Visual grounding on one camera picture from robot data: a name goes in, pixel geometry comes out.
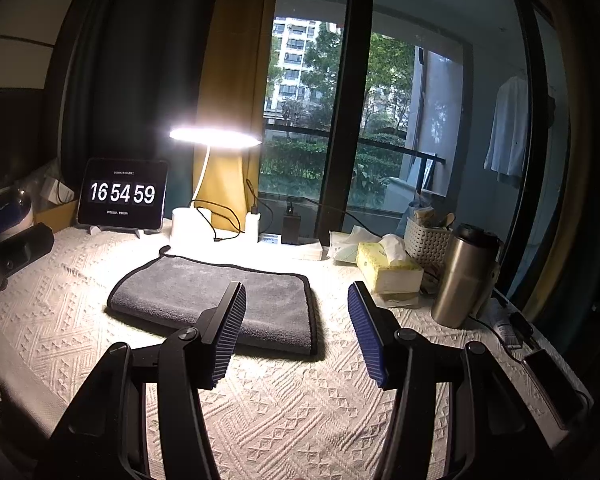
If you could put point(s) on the yellow tissue box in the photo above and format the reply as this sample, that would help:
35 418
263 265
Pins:
387 270

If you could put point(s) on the dark green curtain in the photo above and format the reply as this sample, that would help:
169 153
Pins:
135 70

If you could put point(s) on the white and blue round device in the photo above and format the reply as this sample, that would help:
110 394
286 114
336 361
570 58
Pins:
7 212

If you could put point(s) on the stainless steel tumbler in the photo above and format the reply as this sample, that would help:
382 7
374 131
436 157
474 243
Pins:
462 280

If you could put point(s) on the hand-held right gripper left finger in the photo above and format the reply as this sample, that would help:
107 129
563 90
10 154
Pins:
228 332

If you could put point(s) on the white tablet stand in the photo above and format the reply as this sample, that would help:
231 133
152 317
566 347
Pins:
137 232

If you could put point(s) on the black power adapter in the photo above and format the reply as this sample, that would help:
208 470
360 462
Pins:
291 225

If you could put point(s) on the white desk lamp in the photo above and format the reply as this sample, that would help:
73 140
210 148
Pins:
200 135

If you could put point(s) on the white textured tablecloth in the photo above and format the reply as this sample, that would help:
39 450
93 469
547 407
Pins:
280 410

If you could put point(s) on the white tube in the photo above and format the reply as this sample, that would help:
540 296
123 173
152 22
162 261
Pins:
502 322

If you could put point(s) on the white power strip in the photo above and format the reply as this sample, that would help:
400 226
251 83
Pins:
292 247

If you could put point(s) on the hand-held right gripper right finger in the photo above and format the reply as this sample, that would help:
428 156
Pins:
369 332

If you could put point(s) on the black smartphone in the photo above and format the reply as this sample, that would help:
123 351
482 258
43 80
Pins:
552 387

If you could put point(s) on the white charger plug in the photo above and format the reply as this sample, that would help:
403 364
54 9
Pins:
252 222

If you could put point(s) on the pale green tissue pack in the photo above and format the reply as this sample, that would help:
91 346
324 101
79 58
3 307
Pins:
347 250

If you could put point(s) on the cardboard box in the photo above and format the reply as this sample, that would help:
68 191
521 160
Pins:
55 210

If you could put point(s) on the tablet with clock display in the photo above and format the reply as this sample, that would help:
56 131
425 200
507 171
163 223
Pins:
122 195

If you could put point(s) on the grey towel with black trim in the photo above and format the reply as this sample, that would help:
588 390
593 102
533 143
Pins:
215 300

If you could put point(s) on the hanging white shirt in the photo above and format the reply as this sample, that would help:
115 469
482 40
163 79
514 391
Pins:
506 125

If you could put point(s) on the white woven basket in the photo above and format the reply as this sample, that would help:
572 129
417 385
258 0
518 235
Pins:
427 240

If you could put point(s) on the yellow curtain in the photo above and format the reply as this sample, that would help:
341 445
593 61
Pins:
230 80

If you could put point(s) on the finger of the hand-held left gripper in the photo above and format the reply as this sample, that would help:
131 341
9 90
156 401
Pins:
22 247

